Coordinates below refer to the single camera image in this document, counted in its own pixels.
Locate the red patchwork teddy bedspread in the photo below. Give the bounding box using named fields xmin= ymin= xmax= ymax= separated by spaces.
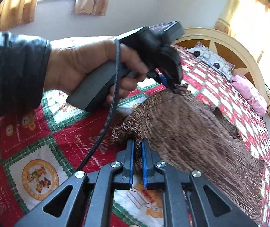
xmin=0 ymin=46 xmax=270 ymax=226

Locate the grey patterned pillow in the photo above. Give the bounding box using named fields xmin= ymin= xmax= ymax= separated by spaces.
xmin=186 ymin=42 xmax=235 ymax=82

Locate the cream wooden headboard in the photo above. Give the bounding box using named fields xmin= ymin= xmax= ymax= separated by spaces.
xmin=175 ymin=27 xmax=268 ymax=100

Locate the yellow curtain far left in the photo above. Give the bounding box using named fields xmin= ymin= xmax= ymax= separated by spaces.
xmin=0 ymin=0 xmax=37 ymax=31

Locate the black braided cable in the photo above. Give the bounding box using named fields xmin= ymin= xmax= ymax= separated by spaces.
xmin=75 ymin=38 xmax=122 ymax=173

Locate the black leather jacket forearm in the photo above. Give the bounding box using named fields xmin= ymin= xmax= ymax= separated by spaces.
xmin=0 ymin=32 xmax=51 ymax=117

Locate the brown knitted sweater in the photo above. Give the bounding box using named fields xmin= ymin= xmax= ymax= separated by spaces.
xmin=112 ymin=85 xmax=265 ymax=223

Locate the pink pillow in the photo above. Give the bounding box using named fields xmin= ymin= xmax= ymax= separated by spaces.
xmin=232 ymin=74 xmax=267 ymax=117

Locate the person's left hand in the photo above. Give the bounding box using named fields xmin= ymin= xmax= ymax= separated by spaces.
xmin=44 ymin=36 xmax=148 ymax=99

